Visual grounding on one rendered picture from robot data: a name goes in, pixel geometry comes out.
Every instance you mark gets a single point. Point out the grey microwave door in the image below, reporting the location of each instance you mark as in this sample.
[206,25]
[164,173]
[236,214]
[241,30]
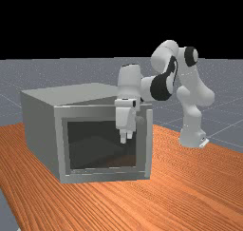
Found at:
[95,174]

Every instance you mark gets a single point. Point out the grey microwave oven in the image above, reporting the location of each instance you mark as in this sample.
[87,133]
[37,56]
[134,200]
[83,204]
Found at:
[39,124]

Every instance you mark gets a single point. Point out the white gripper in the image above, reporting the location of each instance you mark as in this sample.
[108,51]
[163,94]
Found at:
[125,114]

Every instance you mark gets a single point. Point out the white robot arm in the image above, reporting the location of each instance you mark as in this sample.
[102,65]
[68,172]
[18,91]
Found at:
[190,114]

